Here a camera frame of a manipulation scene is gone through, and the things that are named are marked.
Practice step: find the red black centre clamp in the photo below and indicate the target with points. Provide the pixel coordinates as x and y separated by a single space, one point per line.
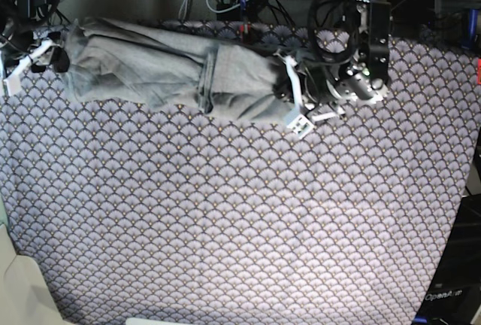
245 28

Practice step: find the black OpenArm box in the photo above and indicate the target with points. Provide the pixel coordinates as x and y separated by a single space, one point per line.
454 293

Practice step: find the light grey T-shirt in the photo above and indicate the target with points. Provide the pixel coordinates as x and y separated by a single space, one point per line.
111 59

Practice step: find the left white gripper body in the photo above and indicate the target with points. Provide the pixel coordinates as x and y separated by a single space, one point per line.
315 100

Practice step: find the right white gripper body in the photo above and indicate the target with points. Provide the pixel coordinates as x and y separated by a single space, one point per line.
14 65

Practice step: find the white plastic bin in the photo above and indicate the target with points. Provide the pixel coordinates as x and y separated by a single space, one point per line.
25 297

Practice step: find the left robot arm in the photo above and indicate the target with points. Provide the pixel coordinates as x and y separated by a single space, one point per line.
360 72

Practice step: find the red right edge clamp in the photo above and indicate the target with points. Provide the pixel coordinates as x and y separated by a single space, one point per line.
478 80

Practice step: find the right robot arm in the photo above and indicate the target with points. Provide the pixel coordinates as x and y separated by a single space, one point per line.
22 49

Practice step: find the blue right clamp handle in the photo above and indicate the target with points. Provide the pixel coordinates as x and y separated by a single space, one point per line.
470 33

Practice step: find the purple fan-pattern tablecloth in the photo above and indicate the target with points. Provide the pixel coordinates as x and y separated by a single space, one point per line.
176 216

